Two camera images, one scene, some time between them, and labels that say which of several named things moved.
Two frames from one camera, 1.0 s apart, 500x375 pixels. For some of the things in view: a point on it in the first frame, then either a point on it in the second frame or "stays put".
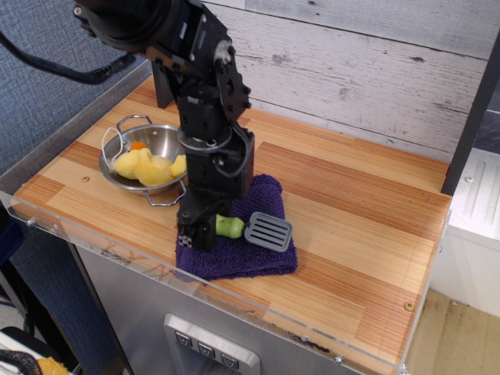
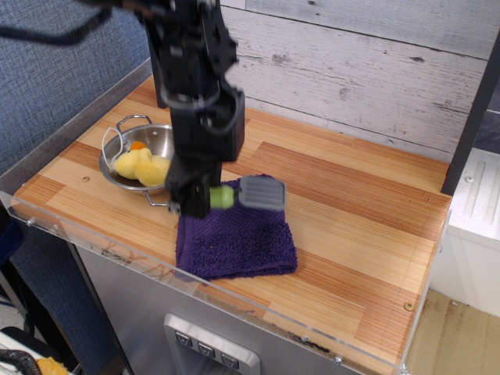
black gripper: x=197 y=221 -> x=195 y=167
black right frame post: x=487 y=88 stays put
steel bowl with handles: x=161 y=139 stays put
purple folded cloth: x=233 y=258 stays put
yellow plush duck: x=138 y=162 stays put
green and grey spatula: x=260 y=229 -> x=255 y=192
